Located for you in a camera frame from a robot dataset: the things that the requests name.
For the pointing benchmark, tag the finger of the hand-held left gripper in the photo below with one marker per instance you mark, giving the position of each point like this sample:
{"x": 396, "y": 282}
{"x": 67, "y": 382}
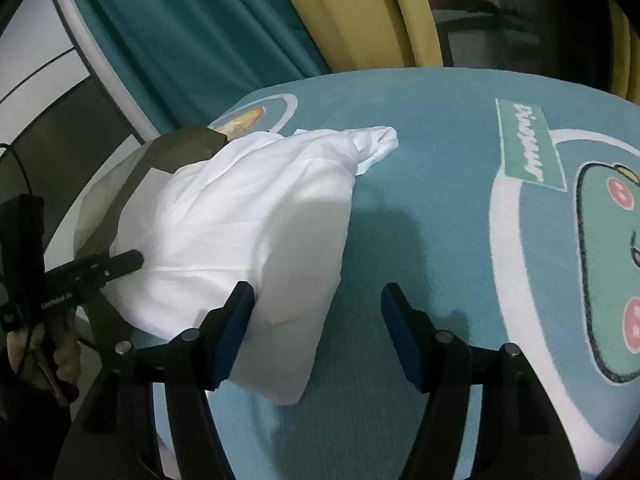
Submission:
{"x": 100, "y": 267}

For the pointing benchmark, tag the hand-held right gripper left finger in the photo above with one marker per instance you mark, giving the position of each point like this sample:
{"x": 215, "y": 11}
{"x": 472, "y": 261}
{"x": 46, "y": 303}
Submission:
{"x": 232, "y": 335}

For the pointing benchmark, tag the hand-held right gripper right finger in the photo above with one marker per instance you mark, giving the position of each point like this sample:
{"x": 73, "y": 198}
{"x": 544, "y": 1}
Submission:
{"x": 402, "y": 335}

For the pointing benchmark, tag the white hooded jacket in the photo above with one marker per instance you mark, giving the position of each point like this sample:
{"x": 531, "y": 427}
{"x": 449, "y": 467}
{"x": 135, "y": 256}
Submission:
{"x": 240, "y": 220}

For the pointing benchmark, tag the person's left forearm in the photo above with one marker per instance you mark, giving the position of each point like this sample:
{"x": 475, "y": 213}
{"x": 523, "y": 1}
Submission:
{"x": 25, "y": 435}

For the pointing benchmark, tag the person's left hand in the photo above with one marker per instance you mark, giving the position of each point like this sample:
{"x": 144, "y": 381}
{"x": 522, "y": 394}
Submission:
{"x": 67, "y": 360}

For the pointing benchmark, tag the blue printed blanket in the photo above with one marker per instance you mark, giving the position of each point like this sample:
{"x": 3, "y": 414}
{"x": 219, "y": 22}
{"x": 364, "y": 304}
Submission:
{"x": 425, "y": 210}

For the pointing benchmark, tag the olive green garment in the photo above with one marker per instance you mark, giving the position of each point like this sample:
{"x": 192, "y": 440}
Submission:
{"x": 165, "y": 152}

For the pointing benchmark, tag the teal curtain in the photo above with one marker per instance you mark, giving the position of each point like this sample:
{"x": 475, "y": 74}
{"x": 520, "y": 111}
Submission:
{"x": 190, "y": 35}

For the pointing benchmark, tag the yellow curtain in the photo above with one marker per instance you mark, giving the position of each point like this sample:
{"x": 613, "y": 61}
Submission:
{"x": 625, "y": 50}
{"x": 360, "y": 15}

